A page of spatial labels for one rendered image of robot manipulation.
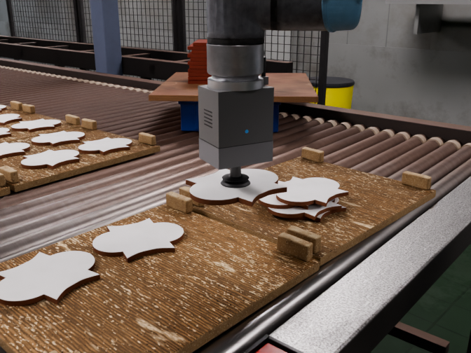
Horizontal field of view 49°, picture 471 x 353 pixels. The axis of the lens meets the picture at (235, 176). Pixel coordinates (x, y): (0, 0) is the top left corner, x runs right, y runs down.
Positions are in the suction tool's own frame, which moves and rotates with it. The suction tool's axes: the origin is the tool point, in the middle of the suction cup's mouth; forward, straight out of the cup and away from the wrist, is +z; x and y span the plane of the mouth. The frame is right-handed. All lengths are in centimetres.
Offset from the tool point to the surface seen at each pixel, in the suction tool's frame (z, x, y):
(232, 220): 11.2, -13.3, -6.5
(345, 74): 43, -328, -297
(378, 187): 11.2, -13.8, -41.4
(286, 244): 9.6, 2.0, -7.8
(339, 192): 7.9, -8.3, -26.4
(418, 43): 10, -264, -320
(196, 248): 11.2, -6.4, 3.6
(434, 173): 13, -19, -64
